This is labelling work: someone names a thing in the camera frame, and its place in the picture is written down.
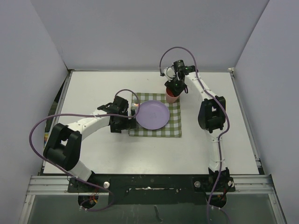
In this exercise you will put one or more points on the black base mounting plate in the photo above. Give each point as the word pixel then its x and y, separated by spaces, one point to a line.
pixel 154 189

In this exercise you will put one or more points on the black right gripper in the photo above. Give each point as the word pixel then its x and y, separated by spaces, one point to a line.
pixel 175 91

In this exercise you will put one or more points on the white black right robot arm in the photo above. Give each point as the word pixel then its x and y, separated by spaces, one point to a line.
pixel 212 111

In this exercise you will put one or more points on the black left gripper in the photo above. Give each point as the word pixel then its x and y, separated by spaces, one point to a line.
pixel 129 124

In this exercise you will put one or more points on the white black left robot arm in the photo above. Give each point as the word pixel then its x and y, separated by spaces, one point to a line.
pixel 64 144

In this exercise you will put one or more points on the orange plastic cup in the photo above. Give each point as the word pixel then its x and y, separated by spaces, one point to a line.
pixel 170 98

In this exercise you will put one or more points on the purple plastic plate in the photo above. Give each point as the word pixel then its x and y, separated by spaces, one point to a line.
pixel 153 115

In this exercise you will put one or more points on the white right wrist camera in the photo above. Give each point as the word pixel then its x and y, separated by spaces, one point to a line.
pixel 168 73

